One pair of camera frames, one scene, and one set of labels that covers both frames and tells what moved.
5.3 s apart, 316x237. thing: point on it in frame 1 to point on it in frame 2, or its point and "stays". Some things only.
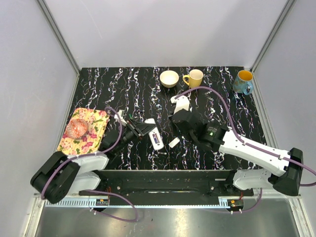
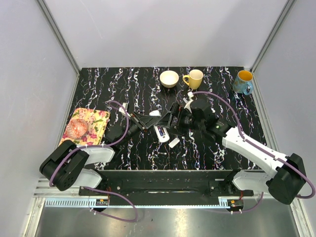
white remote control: x=155 y=136 to x=162 y=132
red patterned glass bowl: x=76 y=128 stays
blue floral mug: x=243 y=82 stays
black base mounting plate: x=167 y=187 stays
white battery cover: x=174 y=142 stays
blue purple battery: x=156 y=138 to x=161 y=131
